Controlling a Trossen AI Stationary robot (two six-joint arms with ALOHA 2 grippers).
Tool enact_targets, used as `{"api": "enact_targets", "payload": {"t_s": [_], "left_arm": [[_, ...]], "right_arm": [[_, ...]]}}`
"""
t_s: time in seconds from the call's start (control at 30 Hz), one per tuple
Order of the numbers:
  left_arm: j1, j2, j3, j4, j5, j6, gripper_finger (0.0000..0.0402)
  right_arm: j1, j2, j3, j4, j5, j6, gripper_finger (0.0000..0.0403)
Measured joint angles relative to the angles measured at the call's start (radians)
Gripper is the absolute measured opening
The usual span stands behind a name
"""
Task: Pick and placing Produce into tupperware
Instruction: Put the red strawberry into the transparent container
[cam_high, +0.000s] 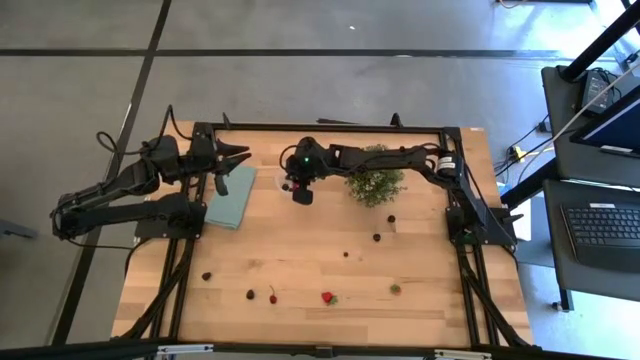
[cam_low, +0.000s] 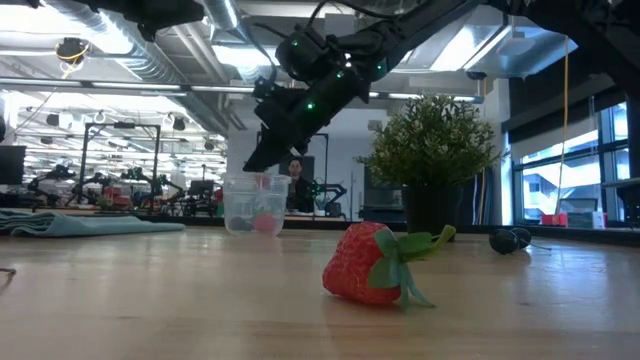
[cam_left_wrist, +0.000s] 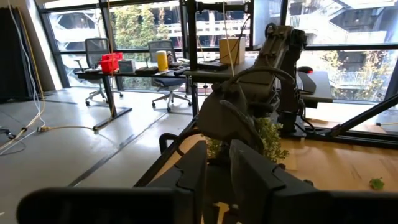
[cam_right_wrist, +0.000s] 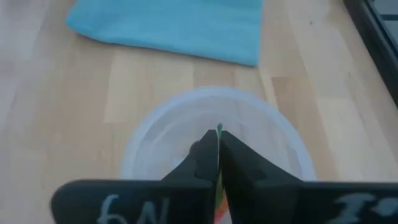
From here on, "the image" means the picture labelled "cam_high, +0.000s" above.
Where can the teal folded cloth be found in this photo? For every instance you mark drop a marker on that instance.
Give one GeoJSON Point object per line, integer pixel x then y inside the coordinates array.
{"type": "Point", "coordinates": [235, 205]}

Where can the black laptop keyboard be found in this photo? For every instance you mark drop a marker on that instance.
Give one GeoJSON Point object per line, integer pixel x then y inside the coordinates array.
{"type": "Point", "coordinates": [600, 230]}

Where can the black power adapter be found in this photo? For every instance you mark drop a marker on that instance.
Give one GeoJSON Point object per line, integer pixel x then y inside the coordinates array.
{"type": "Point", "coordinates": [597, 90]}

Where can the grey furniture foot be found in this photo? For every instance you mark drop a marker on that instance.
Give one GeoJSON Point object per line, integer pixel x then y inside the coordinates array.
{"type": "Point", "coordinates": [15, 230]}

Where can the black diagonal pole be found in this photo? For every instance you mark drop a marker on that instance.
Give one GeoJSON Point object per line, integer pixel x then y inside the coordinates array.
{"type": "Point", "coordinates": [600, 45]}

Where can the pale green-topped strawberry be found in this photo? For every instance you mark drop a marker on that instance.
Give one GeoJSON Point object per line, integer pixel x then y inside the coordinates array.
{"type": "Point", "coordinates": [395, 289]}

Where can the black overhead rig bar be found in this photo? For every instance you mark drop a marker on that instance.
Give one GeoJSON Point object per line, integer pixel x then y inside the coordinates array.
{"type": "Point", "coordinates": [100, 350]}

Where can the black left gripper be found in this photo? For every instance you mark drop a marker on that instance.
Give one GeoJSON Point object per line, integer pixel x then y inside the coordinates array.
{"type": "Point", "coordinates": [202, 160]}

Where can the large red strawberry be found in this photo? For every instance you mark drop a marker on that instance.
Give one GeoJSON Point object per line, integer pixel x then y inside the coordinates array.
{"type": "Point", "coordinates": [327, 298]}

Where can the yellow power plug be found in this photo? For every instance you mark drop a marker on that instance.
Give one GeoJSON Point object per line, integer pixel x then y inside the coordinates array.
{"type": "Point", "coordinates": [518, 151]}

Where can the clear plastic tupperware cup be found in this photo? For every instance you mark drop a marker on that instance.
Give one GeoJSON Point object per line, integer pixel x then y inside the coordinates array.
{"type": "Point", "coordinates": [280, 181]}

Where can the green potted artificial plant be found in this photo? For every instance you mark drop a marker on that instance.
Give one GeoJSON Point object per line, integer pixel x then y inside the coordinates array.
{"type": "Point", "coordinates": [375, 187]}

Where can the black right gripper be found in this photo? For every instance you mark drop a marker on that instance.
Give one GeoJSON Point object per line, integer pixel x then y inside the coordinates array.
{"type": "Point", "coordinates": [307, 160]}

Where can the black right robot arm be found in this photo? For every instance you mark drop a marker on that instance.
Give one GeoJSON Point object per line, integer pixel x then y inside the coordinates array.
{"type": "Point", "coordinates": [390, 157]}

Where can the black side desk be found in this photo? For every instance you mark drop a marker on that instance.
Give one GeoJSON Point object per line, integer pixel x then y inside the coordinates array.
{"type": "Point", "coordinates": [575, 165]}

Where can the black aluminium table frame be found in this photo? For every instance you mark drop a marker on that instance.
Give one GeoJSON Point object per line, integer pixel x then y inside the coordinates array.
{"type": "Point", "coordinates": [350, 128]}

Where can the black monitor screen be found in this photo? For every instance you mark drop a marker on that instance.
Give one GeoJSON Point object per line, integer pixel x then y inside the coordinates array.
{"type": "Point", "coordinates": [620, 125]}

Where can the red cherry with stem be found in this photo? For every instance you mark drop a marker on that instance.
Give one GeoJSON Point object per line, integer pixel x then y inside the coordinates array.
{"type": "Point", "coordinates": [272, 299]}

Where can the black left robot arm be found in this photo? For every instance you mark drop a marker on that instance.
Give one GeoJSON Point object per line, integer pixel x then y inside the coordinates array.
{"type": "Point", "coordinates": [125, 212]}

